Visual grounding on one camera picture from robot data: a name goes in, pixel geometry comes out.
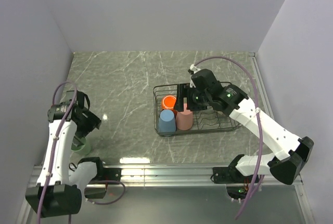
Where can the blue plastic cup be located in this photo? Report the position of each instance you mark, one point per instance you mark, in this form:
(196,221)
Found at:
(166,125)

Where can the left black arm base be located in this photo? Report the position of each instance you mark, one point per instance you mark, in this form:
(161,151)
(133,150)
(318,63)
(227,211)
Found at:
(112,176)

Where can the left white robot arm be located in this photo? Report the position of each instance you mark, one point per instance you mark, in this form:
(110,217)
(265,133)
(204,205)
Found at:
(58,192)

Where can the light green plastic cup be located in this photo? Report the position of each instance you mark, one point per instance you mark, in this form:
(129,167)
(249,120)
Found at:
(82,150)

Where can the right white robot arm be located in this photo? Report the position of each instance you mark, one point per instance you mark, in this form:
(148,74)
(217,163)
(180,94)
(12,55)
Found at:
(289,152)

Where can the black wire dish rack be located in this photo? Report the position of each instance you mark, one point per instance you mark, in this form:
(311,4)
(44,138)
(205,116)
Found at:
(204,121)

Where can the orange mug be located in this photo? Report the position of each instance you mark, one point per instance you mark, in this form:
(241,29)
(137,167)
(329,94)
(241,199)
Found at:
(168,102)

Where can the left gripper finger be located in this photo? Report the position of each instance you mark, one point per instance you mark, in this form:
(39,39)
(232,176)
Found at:
(92,121)
(77,142)

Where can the salmon plastic cup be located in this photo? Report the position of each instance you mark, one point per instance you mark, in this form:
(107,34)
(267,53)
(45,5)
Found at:
(184,119)

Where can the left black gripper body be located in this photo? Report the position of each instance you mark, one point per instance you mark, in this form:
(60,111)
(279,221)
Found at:
(78,132)

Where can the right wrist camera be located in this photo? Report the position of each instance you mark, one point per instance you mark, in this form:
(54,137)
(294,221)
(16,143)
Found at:
(192,70)

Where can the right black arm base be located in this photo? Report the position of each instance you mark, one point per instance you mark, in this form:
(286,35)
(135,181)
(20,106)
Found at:
(237,185)

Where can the aluminium mounting rail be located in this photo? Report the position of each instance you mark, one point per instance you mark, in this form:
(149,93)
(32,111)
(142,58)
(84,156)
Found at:
(178,175)

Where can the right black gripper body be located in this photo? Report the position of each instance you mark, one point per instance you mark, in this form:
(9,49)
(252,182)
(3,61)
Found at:
(198,101)

